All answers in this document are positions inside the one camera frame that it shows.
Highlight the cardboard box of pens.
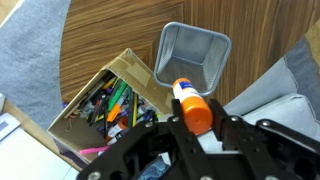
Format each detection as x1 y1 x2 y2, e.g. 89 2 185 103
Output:
48 48 173 168

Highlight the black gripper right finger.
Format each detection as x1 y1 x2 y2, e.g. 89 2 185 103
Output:
209 99 286 180

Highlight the white paper on floor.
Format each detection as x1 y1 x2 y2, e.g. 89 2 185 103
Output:
0 93 81 180

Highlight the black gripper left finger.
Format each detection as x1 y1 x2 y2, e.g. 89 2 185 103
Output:
167 99 214 180

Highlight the wooden side table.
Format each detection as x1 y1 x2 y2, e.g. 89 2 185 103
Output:
60 0 320 104

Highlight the metal mesh pen holder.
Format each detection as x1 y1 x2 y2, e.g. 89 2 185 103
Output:
154 22 231 96

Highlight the orange capped glue bottle front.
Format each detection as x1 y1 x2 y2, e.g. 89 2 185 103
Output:
172 78 213 135

